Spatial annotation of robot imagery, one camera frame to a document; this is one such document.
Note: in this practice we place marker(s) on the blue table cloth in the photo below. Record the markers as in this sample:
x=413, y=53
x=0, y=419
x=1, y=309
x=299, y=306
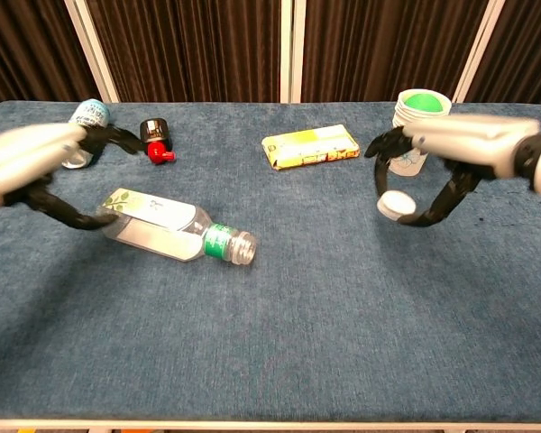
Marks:
x=297, y=315

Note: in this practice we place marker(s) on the clear plastic bottle green label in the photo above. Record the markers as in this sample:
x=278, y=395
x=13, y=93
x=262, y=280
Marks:
x=162, y=225

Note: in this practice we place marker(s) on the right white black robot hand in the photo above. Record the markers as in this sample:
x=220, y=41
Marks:
x=478, y=140

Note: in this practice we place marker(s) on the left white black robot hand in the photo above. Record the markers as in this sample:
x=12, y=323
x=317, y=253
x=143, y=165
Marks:
x=27, y=149

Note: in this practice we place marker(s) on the light blue beverage can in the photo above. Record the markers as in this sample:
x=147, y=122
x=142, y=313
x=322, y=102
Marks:
x=90, y=113

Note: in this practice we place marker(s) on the white paper cup stack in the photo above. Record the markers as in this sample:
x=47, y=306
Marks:
x=410, y=167

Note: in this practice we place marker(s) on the yellow snack packet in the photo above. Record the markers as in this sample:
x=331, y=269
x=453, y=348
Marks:
x=311, y=146

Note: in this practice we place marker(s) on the white plastic bottle cap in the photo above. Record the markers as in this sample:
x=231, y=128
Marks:
x=397, y=205

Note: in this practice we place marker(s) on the small red black bottle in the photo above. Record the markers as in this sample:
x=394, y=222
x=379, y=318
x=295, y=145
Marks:
x=155, y=135

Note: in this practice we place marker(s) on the green ball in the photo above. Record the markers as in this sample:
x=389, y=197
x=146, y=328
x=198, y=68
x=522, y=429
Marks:
x=424, y=103

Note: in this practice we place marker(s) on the dark brown pleated curtain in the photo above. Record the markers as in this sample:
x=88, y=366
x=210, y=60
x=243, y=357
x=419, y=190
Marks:
x=27, y=45
x=185, y=49
x=523, y=49
x=378, y=49

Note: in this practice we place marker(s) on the white frame post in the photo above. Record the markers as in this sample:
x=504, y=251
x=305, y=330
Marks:
x=291, y=49
x=478, y=49
x=90, y=49

